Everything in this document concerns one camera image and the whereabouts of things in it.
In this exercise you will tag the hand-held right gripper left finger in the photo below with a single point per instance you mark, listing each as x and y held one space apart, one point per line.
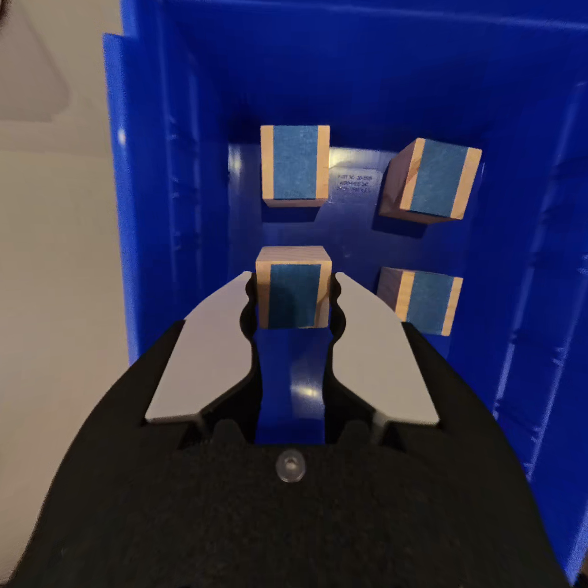
202 363

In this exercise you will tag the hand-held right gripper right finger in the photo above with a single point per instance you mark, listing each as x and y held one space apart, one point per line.
381 363

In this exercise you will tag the wooden cube with blue stripe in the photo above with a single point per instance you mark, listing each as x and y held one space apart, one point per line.
294 294
425 301
294 165
436 181

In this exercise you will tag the blue plastic bin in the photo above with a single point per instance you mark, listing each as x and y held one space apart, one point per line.
193 183

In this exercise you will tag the grey desk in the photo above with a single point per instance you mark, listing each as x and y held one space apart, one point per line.
55 275

